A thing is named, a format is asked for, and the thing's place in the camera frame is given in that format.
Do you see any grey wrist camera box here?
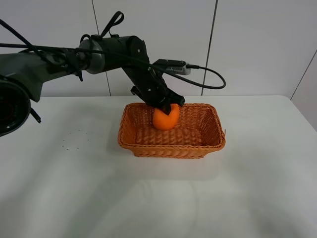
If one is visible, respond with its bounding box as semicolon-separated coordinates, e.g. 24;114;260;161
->
153;59;191;75

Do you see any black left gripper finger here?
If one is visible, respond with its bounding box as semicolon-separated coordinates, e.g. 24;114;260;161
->
162;102;172;116
167;90;185;107

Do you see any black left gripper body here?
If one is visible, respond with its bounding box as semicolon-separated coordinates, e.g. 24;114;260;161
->
123;65;171;108

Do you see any orange wicker basket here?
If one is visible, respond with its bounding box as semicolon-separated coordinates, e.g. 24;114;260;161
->
117;103;225;159

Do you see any black camera cable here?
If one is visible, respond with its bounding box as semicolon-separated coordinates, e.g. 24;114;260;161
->
158;64;226;89

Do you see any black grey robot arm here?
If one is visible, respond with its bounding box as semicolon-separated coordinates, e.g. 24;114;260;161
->
0;36;185;136

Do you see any orange with knobby top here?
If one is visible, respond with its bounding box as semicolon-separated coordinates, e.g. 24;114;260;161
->
153;104;180;130

